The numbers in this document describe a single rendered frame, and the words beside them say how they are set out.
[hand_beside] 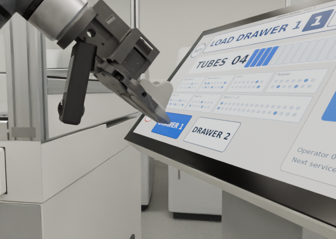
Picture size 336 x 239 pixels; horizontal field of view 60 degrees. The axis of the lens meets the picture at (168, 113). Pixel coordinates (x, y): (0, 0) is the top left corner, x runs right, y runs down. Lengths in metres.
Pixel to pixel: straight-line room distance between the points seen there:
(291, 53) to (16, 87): 0.58
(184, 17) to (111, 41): 3.58
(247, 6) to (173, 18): 0.95
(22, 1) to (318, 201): 0.38
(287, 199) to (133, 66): 0.28
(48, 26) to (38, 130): 0.36
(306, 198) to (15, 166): 0.64
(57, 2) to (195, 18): 3.63
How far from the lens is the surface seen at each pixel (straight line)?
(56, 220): 0.84
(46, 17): 0.41
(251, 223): 0.49
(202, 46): 0.64
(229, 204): 0.52
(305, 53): 0.41
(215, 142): 0.38
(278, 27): 0.50
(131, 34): 0.43
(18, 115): 0.75
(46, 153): 0.75
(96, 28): 0.44
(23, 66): 0.74
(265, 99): 0.38
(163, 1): 4.08
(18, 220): 0.81
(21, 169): 0.77
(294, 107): 0.35
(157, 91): 0.46
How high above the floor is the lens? 1.06
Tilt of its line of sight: 5 degrees down
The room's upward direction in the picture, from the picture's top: straight up
